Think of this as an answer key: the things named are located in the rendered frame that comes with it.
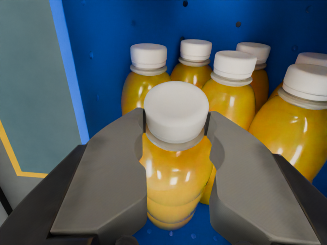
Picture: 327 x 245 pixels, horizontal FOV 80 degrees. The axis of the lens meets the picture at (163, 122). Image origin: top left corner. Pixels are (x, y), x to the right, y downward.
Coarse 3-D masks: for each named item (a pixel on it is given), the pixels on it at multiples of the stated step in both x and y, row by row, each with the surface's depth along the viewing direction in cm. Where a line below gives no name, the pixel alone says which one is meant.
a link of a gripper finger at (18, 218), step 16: (80, 144) 8; (64, 160) 8; (48, 176) 7; (64, 176) 7; (32, 192) 6; (48, 192) 6; (64, 192) 6; (16, 208) 6; (32, 208) 6; (48, 208) 6; (16, 224) 5; (32, 224) 5; (48, 224) 5; (0, 240) 5; (16, 240) 5; (32, 240) 5; (48, 240) 5; (64, 240) 5; (80, 240) 5; (96, 240) 5
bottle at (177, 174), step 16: (144, 144) 13; (160, 144) 12; (176, 144) 12; (192, 144) 12; (208, 144) 14; (144, 160) 13; (160, 160) 13; (176, 160) 12; (192, 160) 13; (208, 160) 14; (160, 176) 13; (176, 176) 13; (192, 176) 13; (208, 176) 15; (160, 192) 14; (176, 192) 14; (192, 192) 15; (160, 208) 17; (176, 208) 17; (192, 208) 19; (160, 224) 22; (176, 224) 21
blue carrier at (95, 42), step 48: (96, 0) 17; (144, 0) 22; (192, 0) 25; (240, 0) 25; (288, 0) 23; (96, 48) 19; (288, 48) 25; (96, 96) 20; (144, 240) 27; (192, 240) 27
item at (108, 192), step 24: (120, 120) 10; (144, 120) 12; (96, 144) 9; (120, 144) 9; (96, 168) 7; (120, 168) 7; (144, 168) 7; (72, 192) 6; (96, 192) 6; (120, 192) 6; (144, 192) 6; (72, 216) 6; (96, 216) 6; (120, 216) 6; (144, 216) 7
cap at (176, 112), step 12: (168, 84) 13; (180, 84) 13; (156, 96) 12; (168, 96) 12; (180, 96) 12; (192, 96) 12; (204, 96) 12; (144, 108) 11; (156, 108) 11; (168, 108) 11; (180, 108) 11; (192, 108) 11; (204, 108) 11; (156, 120) 11; (168, 120) 11; (180, 120) 11; (192, 120) 11; (204, 120) 11; (156, 132) 11; (168, 132) 11; (180, 132) 11; (192, 132) 11
